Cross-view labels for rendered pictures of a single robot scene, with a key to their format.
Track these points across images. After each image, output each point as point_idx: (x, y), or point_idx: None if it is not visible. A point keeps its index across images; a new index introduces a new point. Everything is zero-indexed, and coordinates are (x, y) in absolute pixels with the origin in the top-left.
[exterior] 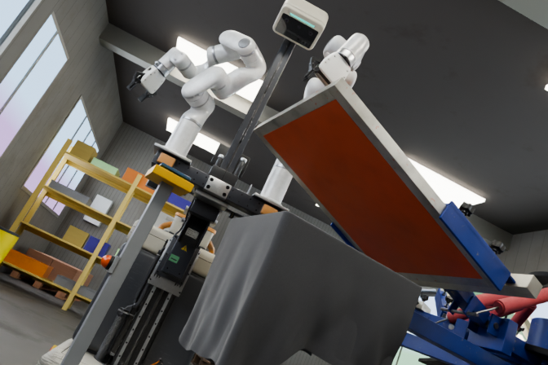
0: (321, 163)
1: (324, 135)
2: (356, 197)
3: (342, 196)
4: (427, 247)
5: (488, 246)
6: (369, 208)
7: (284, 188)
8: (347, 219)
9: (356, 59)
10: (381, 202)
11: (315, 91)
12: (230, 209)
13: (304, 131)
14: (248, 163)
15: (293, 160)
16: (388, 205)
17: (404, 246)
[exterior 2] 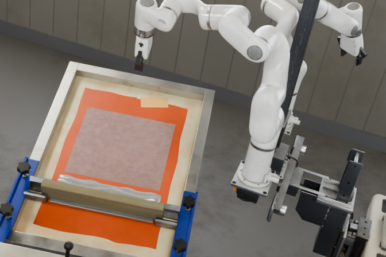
0: (141, 126)
1: (112, 101)
2: (122, 159)
3: (142, 160)
4: (64, 207)
5: (6, 202)
6: (113, 170)
7: (246, 161)
8: (161, 190)
9: (136, 26)
10: (92, 161)
11: None
12: (282, 182)
13: (135, 98)
14: (280, 132)
15: (181, 124)
16: (85, 164)
17: (95, 213)
